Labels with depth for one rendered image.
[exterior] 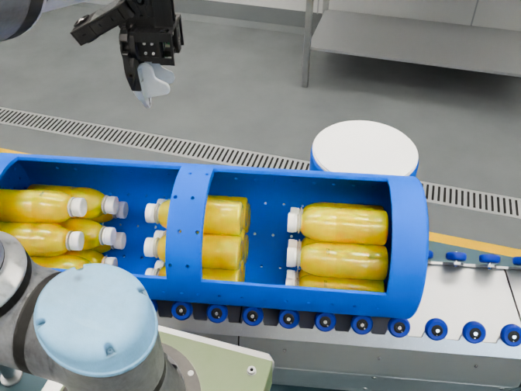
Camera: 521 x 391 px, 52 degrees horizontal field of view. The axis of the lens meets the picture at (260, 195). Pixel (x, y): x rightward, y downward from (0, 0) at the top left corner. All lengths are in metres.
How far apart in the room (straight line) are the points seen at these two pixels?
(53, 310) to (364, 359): 0.77
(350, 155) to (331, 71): 2.54
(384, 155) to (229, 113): 2.12
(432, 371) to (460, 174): 2.02
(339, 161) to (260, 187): 0.28
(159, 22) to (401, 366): 0.84
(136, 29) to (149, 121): 2.61
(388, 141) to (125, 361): 1.06
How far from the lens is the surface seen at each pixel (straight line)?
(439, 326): 1.16
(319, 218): 1.02
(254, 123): 3.34
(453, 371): 1.25
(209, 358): 0.79
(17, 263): 0.62
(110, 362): 0.57
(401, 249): 0.97
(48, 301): 0.60
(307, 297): 1.00
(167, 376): 0.70
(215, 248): 1.03
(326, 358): 1.19
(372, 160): 1.40
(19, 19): 0.37
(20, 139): 3.52
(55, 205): 1.13
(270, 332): 1.15
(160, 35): 0.82
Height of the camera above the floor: 1.89
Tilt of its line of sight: 42 degrees down
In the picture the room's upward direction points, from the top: straight up
